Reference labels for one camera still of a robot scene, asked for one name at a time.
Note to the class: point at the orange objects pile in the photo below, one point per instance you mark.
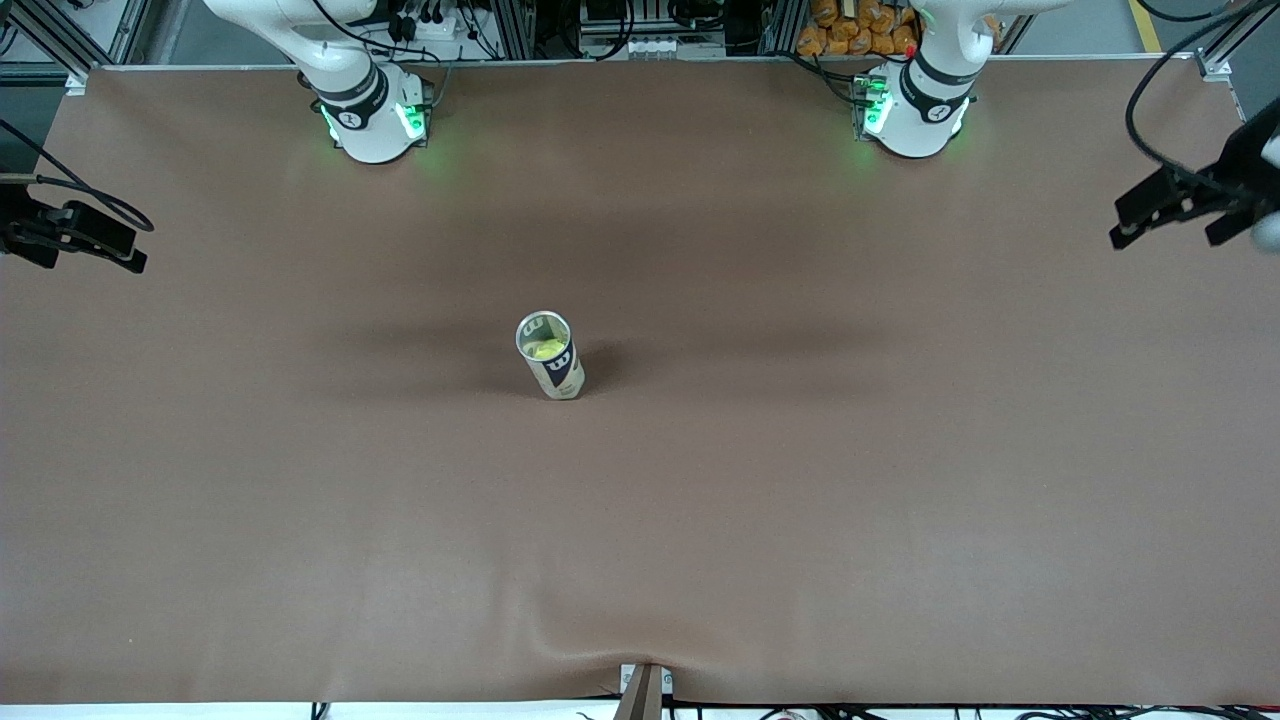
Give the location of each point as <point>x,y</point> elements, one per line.
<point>850,25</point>

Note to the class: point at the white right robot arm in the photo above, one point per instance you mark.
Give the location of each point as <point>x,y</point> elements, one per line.
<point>370,130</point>

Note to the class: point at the white blue tennis ball can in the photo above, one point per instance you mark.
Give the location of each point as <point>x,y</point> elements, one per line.
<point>565,380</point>

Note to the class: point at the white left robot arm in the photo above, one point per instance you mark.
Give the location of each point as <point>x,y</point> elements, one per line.
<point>915,125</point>

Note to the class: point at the aluminium frame post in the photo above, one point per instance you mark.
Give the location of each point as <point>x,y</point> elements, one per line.
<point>515,28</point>
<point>782,25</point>

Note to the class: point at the brown table mat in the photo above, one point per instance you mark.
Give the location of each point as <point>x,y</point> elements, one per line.
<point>900,550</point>

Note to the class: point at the white connector strip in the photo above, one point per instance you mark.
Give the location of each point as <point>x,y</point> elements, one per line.
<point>657,47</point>

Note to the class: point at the yellow tennis ball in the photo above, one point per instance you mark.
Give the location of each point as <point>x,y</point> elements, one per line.
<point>547,350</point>

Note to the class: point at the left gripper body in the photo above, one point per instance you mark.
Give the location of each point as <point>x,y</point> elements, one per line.
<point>1243,168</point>

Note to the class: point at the white power strip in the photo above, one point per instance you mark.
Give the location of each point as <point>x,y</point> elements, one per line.
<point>430,27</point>

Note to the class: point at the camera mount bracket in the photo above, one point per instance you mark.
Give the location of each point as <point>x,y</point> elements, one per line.
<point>645,695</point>

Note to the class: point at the aluminium frame strut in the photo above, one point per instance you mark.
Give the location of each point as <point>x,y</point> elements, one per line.
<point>1225,50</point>
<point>60,45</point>

